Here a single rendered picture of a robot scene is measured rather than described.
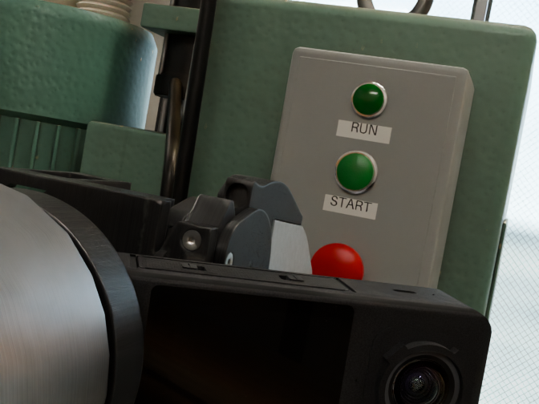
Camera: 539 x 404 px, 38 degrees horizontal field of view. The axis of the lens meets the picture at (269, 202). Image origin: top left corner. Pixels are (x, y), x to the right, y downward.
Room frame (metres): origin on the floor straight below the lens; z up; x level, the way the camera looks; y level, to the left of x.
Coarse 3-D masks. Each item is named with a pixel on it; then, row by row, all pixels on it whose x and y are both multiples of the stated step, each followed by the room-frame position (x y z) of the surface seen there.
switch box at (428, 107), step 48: (288, 96) 0.44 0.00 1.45; (336, 96) 0.43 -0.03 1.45; (432, 96) 0.42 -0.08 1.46; (288, 144) 0.44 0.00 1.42; (336, 144) 0.43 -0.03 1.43; (384, 144) 0.42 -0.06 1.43; (432, 144) 0.42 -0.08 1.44; (336, 192) 0.43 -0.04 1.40; (384, 192) 0.42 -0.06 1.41; (432, 192) 0.41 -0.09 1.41; (336, 240) 0.43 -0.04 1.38; (384, 240) 0.42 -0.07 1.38; (432, 240) 0.41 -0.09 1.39; (432, 288) 0.44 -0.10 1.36
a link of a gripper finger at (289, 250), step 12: (276, 228) 0.28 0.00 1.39; (288, 228) 0.30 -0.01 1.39; (300, 228) 0.31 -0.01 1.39; (276, 240) 0.28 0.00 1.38; (288, 240) 0.30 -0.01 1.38; (300, 240) 0.32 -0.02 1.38; (276, 252) 0.29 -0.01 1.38; (288, 252) 0.30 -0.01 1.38; (300, 252) 0.32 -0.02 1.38; (276, 264) 0.29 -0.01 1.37; (288, 264) 0.31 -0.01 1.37; (300, 264) 0.32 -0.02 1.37
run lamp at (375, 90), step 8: (360, 88) 0.42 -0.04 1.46; (368, 88) 0.42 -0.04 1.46; (376, 88) 0.42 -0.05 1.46; (352, 96) 0.43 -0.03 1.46; (360, 96) 0.42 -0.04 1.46; (368, 96) 0.42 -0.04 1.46; (376, 96) 0.42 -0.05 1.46; (384, 96) 0.42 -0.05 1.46; (352, 104) 0.43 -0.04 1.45; (360, 104) 0.42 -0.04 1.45; (368, 104) 0.42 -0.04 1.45; (376, 104) 0.42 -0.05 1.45; (384, 104) 0.42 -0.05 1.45; (360, 112) 0.42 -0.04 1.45; (368, 112) 0.42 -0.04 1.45; (376, 112) 0.42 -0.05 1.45
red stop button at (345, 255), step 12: (324, 252) 0.42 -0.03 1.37; (336, 252) 0.42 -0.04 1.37; (348, 252) 0.42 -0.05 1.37; (312, 264) 0.42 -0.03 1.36; (324, 264) 0.42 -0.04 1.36; (336, 264) 0.42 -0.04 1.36; (348, 264) 0.42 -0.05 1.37; (360, 264) 0.42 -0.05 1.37; (336, 276) 0.42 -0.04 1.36; (348, 276) 0.41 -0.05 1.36; (360, 276) 0.42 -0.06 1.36
